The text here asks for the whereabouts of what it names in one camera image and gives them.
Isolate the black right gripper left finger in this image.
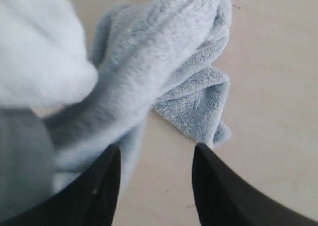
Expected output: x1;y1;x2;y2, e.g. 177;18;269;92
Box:
1;146;121;226

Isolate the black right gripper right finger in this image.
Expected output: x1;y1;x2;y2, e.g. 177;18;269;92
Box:
192;144;318;226

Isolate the light blue fluffy towel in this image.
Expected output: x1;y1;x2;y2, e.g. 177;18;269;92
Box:
0;0;232;223

